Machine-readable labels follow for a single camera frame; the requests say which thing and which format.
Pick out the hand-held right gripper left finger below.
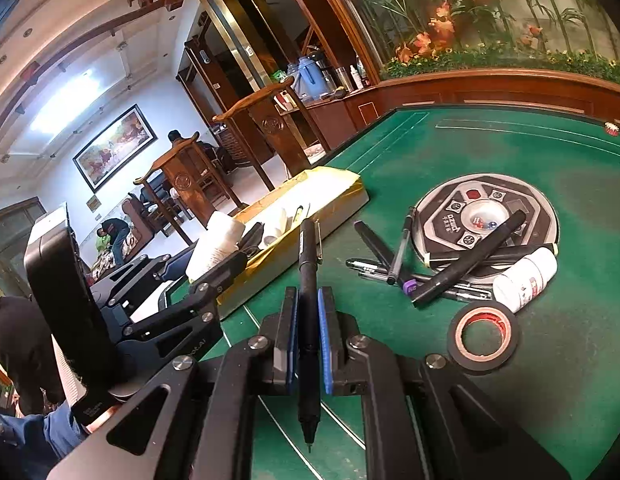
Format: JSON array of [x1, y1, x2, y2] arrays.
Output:
[[47, 286, 298, 480]]

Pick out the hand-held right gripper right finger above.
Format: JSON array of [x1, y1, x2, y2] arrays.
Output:
[[317, 287, 571, 480]]

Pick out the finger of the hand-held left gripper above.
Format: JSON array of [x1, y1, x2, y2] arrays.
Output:
[[120, 247, 251, 358], [91, 254, 201, 311]]

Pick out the slim black pen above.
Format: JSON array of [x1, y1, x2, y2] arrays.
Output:
[[296, 217, 325, 454]]

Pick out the clear gel pen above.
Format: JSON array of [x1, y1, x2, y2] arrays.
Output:
[[345, 258, 391, 279]]

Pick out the thick black pen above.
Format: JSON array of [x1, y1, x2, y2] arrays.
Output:
[[354, 220, 399, 287]]

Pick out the gold-edged white box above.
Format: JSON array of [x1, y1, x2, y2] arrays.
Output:
[[210, 166, 371, 321]]

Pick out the black tape roll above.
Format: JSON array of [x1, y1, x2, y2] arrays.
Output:
[[446, 302, 522, 374]]

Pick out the black marker grey caps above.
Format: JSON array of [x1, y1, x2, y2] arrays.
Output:
[[411, 210, 527, 309]]

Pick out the black marker yellow caps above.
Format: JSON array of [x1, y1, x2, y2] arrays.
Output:
[[423, 241, 561, 269]]

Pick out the person's left forearm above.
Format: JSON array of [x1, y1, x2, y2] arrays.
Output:
[[0, 402, 93, 480]]

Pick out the carved wooden chair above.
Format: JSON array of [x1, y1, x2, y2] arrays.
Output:
[[132, 131, 244, 247], [211, 76, 333, 193]]

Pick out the clear pen black cap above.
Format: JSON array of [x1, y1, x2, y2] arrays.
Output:
[[386, 214, 417, 287]]

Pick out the round table dice console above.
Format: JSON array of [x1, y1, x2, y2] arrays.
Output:
[[412, 172, 561, 283]]

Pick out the white bottle red label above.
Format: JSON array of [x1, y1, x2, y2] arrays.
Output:
[[491, 246, 559, 314]]

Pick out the wooden sideboard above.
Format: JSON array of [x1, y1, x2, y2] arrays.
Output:
[[302, 85, 391, 133]]

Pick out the blue thermos jug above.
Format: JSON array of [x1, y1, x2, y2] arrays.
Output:
[[286, 56, 329, 102]]

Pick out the flower and bamboo display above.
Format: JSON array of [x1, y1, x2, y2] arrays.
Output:
[[319, 0, 620, 82]]

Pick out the framed wall painting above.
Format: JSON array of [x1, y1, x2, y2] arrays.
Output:
[[72, 104, 157, 194]]

